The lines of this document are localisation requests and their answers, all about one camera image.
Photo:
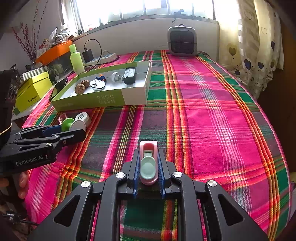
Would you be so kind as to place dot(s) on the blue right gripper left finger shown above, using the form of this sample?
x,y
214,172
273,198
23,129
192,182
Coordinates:
x,y
133,175

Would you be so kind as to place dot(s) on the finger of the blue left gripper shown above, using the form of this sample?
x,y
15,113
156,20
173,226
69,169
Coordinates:
x,y
63,139
51,130

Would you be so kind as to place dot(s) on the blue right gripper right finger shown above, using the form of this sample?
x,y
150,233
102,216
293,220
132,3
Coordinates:
x,y
164,175

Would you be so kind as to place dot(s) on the brown walnut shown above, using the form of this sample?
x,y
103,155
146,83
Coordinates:
x,y
86,83
80,89

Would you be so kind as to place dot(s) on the black white round disc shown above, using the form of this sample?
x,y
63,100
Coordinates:
x,y
97,84

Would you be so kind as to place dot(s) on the blue orange small toy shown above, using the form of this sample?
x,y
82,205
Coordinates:
x,y
101,78

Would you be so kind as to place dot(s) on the black rectangular device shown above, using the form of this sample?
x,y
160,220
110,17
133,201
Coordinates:
x,y
129,76

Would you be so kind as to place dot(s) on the white egg-shaped keychain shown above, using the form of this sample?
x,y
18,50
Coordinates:
x,y
115,77

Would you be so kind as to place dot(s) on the left hand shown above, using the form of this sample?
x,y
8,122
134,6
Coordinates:
x,y
22,182

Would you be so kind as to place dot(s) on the pink looped clip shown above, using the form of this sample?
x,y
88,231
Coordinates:
x,y
61,118

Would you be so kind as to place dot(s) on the green white spool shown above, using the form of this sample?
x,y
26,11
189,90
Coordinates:
x,y
70,124

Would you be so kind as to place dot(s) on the white round capped jar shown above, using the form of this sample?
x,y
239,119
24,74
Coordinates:
x,y
84,116

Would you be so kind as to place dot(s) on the black smartphone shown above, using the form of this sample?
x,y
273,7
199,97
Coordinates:
x,y
58,87

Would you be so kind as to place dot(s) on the yellow shoe box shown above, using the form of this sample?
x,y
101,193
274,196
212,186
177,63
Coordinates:
x,y
32,91

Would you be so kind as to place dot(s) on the striped gift box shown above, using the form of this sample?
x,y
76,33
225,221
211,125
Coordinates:
x,y
27,75

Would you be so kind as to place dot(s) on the green lotion bottle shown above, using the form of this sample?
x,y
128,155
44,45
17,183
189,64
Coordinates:
x,y
76,60

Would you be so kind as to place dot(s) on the plaid pink green bedspread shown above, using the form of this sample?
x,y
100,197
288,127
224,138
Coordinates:
x,y
206,123

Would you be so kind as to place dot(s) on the orange tray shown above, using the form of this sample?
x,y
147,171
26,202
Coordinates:
x,y
54,53

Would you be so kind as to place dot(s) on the red branch decoration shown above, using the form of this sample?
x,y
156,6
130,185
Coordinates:
x,y
29,40

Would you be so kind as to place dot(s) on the black charger adapter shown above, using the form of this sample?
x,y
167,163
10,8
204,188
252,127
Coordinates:
x,y
87,55

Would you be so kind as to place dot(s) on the green white shallow box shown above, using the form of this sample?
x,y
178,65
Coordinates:
x,y
114,94

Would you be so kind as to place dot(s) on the white power strip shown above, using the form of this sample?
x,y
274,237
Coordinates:
x,y
104,59

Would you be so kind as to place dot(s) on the grey small heater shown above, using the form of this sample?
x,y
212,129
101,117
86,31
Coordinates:
x,y
182,41

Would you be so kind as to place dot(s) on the heart pattern curtain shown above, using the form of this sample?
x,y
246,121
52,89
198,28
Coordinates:
x,y
250,42

